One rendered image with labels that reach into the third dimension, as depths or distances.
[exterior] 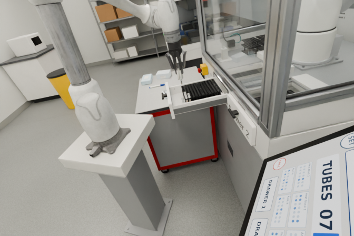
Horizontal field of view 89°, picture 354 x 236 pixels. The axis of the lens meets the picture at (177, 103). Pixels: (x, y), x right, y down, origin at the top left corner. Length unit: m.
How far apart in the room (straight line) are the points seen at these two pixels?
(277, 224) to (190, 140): 1.17
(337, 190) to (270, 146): 0.37
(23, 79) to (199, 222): 3.94
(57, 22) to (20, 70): 3.47
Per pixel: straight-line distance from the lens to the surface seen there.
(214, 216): 1.60
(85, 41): 5.74
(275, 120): 0.68
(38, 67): 4.24
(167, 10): 1.00
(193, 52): 1.90
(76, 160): 1.06
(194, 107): 1.05
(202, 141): 1.58
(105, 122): 0.92
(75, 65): 1.04
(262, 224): 0.48
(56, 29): 1.02
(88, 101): 0.90
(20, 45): 4.56
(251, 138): 0.84
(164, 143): 1.52
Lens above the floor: 1.45
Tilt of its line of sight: 32 degrees down
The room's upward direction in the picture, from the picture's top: 13 degrees counter-clockwise
